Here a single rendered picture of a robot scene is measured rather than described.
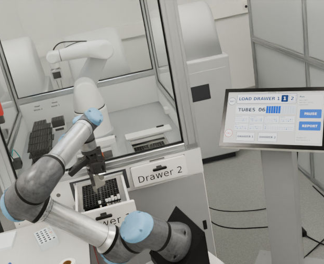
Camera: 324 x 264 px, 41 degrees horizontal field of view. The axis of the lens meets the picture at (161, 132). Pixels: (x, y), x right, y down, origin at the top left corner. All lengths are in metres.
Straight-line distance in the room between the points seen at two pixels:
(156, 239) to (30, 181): 0.49
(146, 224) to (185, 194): 0.86
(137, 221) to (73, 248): 0.58
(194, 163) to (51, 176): 1.05
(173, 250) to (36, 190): 0.54
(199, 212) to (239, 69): 3.51
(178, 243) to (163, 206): 0.78
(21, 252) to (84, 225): 0.65
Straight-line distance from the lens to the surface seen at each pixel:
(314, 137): 2.15
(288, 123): 2.19
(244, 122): 2.24
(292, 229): 2.53
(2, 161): 2.25
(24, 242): 2.26
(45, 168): 1.46
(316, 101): 2.20
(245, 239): 3.17
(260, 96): 2.26
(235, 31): 5.65
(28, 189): 1.46
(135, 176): 2.28
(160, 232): 1.61
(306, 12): 3.31
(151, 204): 2.39
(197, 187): 2.40
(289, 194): 2.41
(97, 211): 1.98
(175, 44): 2.12
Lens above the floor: 1.92
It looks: 22 degrees down
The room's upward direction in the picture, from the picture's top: 11 degrees counter-clockwise
